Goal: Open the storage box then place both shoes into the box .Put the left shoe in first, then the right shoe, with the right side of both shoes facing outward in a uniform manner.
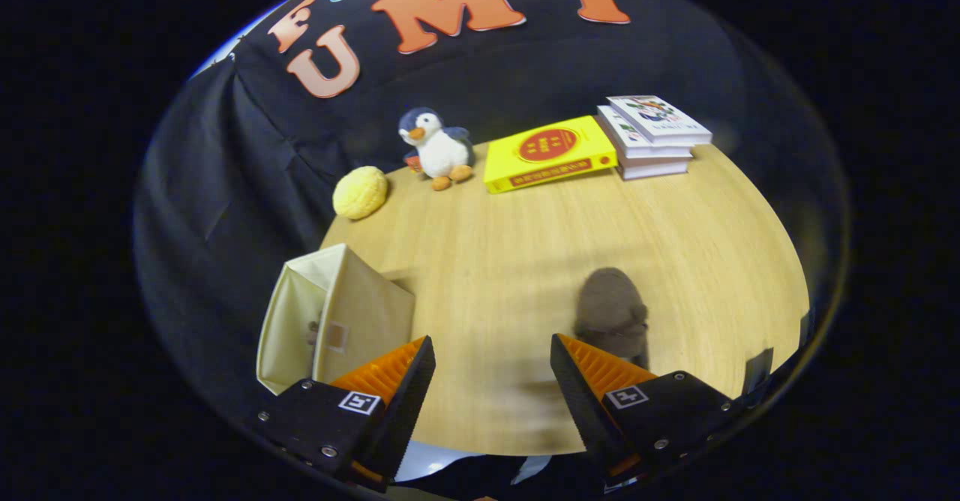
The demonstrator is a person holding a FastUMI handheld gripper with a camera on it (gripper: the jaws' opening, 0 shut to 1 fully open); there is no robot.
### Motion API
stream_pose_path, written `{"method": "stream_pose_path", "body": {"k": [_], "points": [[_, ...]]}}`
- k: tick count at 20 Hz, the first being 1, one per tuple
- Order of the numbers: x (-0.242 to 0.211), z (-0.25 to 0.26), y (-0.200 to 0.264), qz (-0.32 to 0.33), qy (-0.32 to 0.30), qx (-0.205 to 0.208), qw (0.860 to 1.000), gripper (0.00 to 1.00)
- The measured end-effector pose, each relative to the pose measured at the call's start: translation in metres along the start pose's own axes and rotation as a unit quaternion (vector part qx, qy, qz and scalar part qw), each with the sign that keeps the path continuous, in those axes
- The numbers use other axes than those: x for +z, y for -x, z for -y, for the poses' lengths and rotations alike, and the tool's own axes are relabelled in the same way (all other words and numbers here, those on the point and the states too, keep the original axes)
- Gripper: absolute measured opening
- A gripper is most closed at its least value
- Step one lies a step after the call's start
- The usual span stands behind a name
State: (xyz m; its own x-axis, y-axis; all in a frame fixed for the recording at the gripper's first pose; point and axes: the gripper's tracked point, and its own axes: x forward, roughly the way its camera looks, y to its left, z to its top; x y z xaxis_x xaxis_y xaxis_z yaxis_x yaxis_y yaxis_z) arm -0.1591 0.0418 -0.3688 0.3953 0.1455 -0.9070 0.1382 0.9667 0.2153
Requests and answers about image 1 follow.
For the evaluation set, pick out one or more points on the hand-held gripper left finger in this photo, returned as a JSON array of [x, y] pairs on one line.
[[409, 411]]

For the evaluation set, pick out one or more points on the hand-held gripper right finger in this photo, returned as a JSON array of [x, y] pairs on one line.
[[581, 403]]

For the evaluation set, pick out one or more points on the cream fabric storage box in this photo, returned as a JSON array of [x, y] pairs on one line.
[[367, 313]]

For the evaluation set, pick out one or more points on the person's dark and white clothing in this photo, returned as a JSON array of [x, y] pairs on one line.
[[465, 478]]

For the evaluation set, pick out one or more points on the yellow round bun toy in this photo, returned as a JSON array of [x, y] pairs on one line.
[[360, 193]]

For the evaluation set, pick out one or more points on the yellow book with red circle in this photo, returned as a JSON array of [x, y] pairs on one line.
[[547, 152]]

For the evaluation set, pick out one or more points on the penguin plush toy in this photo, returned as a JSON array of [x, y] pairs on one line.
[[442, 152]]

